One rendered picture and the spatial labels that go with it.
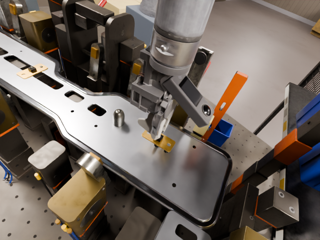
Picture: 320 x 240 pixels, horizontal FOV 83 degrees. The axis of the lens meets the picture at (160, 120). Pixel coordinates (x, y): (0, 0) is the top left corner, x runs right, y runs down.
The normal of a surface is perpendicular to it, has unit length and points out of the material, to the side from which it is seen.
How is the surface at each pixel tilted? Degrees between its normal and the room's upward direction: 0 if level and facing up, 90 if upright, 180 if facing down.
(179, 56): 90
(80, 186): 0
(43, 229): 0
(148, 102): 90
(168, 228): 0
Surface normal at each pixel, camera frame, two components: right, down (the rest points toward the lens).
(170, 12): -0.52, 0.56
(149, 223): 0.19, -0.66
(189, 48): 0.48, 0.71
